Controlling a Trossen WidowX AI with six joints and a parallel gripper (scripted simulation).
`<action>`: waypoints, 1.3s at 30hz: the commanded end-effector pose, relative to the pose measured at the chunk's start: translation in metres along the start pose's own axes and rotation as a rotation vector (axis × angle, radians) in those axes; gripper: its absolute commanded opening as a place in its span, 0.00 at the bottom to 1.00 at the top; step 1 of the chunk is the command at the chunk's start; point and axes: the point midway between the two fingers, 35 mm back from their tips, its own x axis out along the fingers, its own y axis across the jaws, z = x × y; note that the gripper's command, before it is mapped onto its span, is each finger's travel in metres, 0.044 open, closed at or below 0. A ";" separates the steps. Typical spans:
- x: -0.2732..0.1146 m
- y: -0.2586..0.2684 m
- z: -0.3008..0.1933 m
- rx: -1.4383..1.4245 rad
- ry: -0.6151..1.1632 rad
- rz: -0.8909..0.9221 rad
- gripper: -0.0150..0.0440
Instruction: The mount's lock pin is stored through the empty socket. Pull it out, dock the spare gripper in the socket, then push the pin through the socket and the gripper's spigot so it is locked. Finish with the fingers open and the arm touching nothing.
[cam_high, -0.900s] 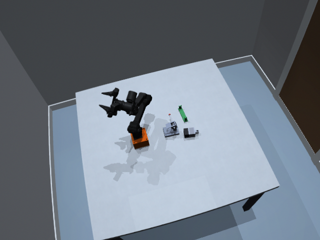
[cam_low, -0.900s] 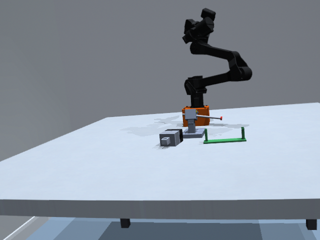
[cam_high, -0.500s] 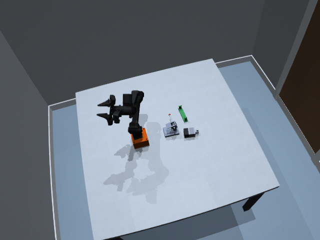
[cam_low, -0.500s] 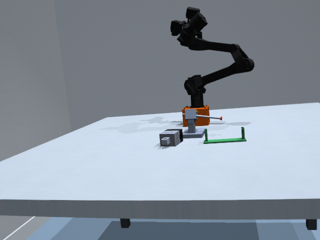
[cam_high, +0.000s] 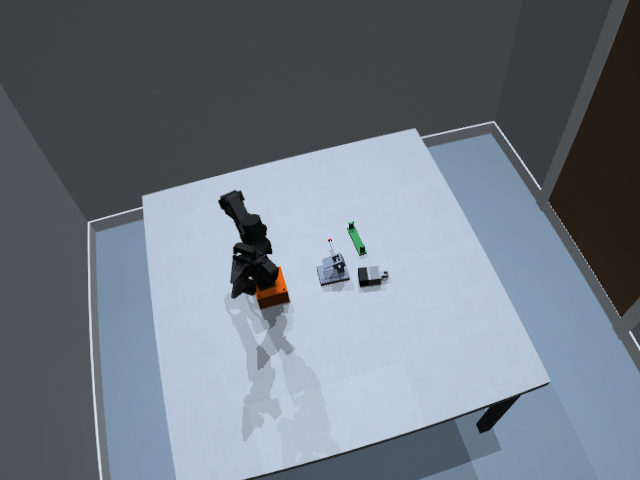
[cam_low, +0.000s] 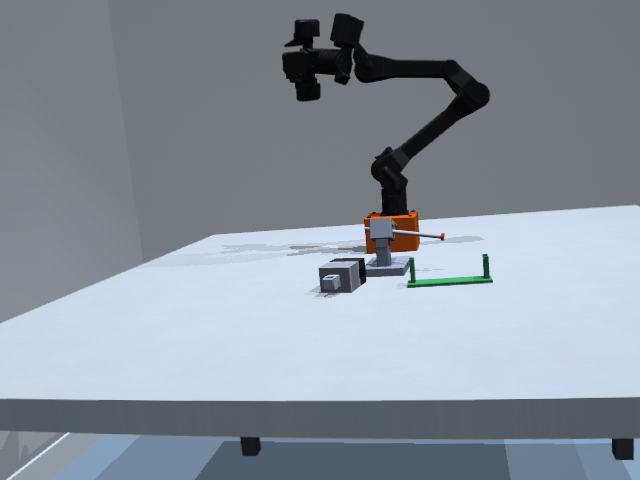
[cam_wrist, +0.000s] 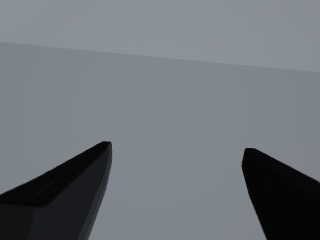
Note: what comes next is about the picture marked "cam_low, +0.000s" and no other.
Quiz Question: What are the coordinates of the grey metal pin with red cap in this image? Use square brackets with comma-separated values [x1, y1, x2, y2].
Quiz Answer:
[364, 227, 445, 241]

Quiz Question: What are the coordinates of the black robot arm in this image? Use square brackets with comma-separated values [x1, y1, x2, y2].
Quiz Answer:
[282, 13, 490, 216]

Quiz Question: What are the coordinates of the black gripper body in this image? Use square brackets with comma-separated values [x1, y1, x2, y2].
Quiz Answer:
[294, 19, 327, 102]

